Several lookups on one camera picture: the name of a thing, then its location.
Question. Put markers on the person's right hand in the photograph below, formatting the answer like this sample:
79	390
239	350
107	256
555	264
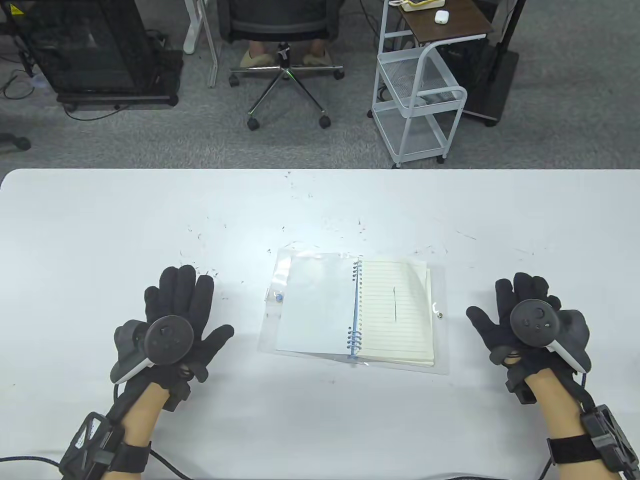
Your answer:
487	325

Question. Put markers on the person's left hand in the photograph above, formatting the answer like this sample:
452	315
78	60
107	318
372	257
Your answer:
185	295

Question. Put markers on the spiral notebook with clear cover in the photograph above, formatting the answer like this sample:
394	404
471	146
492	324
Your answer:
380	325

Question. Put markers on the person's left forearm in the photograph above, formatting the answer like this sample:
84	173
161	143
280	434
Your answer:
142	415

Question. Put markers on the black white right controller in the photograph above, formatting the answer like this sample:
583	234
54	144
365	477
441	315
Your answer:
535	322

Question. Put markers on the black white controller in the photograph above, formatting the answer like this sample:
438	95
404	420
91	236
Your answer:
169	341
535	322

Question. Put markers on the black white left controller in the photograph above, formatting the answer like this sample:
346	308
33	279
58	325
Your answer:
169	341

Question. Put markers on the black right glove sensor box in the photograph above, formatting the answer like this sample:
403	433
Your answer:
522	387

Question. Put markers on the black glove sensor box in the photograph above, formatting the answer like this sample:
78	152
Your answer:
522	387
177	395

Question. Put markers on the black left glove sensor box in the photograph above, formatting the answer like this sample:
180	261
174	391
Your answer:
177	395

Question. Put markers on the black chair caster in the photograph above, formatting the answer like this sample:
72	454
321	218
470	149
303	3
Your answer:
20	144

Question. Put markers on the black monitor stand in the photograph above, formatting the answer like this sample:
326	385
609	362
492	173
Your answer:
502	80

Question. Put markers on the black cabinet on wheels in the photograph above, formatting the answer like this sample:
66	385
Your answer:
85	50

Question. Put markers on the black office chair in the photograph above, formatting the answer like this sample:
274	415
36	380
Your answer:
280	22

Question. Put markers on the white cart with wooden top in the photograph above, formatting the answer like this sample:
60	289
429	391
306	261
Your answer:
460	25

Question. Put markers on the white earbuds case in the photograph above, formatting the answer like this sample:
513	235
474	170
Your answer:
441	16

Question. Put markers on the cream plastic box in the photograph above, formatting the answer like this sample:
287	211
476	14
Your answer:
420	5

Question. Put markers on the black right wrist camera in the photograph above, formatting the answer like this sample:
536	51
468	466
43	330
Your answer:
607	435

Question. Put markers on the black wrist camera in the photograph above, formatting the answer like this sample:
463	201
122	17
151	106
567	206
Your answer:
607	435
87	440

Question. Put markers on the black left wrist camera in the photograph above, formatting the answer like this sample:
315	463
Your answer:
87	440

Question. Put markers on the white desk leg frame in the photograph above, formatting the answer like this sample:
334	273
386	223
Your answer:
191	30

